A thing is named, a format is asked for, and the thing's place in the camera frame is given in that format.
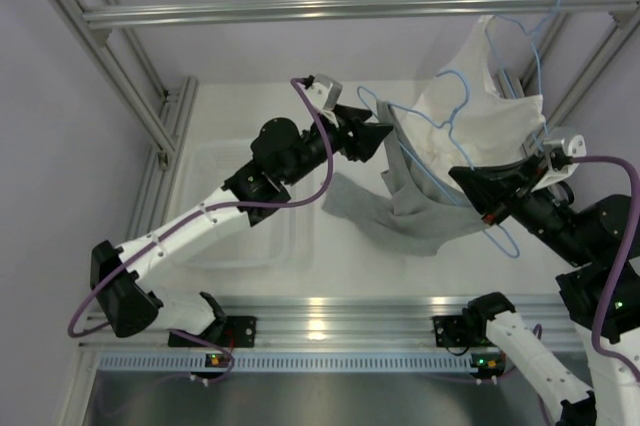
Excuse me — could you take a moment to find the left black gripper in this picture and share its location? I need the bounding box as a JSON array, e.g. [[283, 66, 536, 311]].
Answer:
[[282, 104, 393, 187]]

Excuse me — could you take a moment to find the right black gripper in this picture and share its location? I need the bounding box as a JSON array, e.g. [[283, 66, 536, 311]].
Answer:
[[449, 154, 593, 267]]

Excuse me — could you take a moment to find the light blue wire hanger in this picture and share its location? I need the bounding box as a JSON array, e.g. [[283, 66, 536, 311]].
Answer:
[[355, 70, 519, 258]]

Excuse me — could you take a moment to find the grey tank top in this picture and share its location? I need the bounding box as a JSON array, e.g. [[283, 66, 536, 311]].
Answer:
[[322, 100, 487, 257]]

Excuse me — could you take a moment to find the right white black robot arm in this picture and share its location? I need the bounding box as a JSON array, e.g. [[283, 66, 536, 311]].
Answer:
[[449, 149, 639, 425]]

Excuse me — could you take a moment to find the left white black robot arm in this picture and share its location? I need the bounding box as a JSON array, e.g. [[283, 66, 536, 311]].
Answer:
[[90, 105, 393, 347]]

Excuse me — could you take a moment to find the white tank top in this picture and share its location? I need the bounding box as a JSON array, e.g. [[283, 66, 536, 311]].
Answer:
[[392, 16, 546, 179]]

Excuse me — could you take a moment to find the white plastic basket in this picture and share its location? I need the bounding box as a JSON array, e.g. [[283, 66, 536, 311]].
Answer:
[[180, 138, 314, 270]]

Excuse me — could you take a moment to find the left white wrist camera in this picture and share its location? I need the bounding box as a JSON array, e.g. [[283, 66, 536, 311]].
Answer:
[[302, 74, 343, 118]]

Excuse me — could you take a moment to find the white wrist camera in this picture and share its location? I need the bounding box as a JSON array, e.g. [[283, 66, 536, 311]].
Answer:
[[535, 127, 587, 190], [302, 74, 343, 118]]

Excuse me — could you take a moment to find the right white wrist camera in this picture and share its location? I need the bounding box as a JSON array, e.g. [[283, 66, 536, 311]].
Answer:
[[535, 127, 587, 190]]

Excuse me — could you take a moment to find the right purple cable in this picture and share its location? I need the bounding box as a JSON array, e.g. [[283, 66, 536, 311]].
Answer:
[[569, 155, 640, 372]]

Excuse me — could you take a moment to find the purple cable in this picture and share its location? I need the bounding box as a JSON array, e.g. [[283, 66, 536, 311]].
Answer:
[[569, 155, 640, 372], [67, 76, 336, 340]]

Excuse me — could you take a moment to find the left aluminium frame post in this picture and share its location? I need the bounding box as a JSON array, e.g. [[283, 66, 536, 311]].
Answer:
[[48, 0, 199, 187]]

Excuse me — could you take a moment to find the aluminium frame post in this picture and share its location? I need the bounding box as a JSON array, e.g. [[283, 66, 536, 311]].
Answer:
[[514, 0, 640, 167], [48, 0, 199, 187]]

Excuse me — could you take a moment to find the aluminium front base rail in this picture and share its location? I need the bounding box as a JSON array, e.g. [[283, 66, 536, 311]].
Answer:
[[77, 295, 582, 353]]

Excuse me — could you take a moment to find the aluminium top rail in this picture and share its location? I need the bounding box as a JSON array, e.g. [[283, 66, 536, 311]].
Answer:
[[81, 0, 639, 30]]

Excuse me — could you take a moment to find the right aluminium frame post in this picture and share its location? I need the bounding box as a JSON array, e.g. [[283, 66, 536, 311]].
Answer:
[[514, 0, 640, 167]]

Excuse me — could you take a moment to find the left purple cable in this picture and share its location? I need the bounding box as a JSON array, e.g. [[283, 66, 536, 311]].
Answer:
[[67, 76, 336, 340]]

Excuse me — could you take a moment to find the light blue cable duct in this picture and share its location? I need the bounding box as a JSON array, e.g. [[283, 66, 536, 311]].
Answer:
[[98, 352, 477, 374]]

